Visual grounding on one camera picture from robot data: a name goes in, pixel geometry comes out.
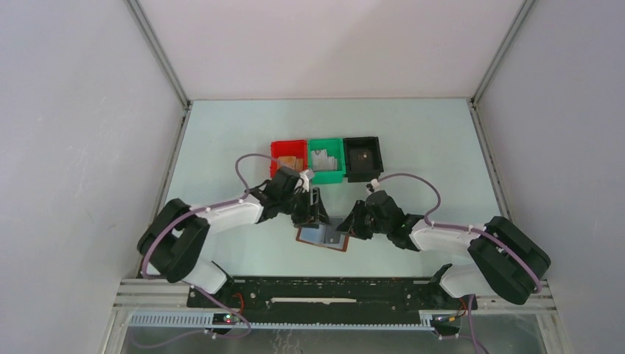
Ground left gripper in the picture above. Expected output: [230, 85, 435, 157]
[279, 187, 332, 229]

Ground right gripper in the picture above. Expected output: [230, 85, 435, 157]
[335, 200, 390, 240]

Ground brown leather card holder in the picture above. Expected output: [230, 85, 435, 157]
[296, 225, 349, 252]

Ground grey credit card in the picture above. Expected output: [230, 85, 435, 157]
[349, 150, 376, 172]

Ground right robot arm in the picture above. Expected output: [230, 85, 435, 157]
[337, 179, 551, 308]

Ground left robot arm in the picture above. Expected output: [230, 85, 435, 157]
[137, 167, 329, 308]

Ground dark card in holder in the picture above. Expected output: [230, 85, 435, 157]
[321, 218, 346, 249]

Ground orange cards in red bin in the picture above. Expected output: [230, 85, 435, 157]
[278, 156, 304, 172]

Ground white cards in green bin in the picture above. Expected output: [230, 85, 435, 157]
[310, 149, 339, 171]

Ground black plastic bin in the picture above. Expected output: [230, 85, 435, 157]
[343, 136, 384, 183]

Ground red plastic bin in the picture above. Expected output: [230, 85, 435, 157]
[270, 139, 309, 170]

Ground green plastic bin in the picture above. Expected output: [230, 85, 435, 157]
[307, 138, 346, 184]

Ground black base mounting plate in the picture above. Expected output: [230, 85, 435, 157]
[214, 277, 478, 325]

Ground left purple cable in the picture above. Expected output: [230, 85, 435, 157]
[140, 153, 282, 341]

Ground purple cable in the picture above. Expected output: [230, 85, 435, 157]
[376, 173, 543, 354]
[140, 153, 282, 341]

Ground white cable duct strip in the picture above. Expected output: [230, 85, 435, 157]
[128, 311, 434, 330]

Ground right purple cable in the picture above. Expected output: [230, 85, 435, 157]
[376, 173, 543, 354]

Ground aluminium frame rails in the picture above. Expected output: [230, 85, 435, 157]
[101, 276, 567, 353]

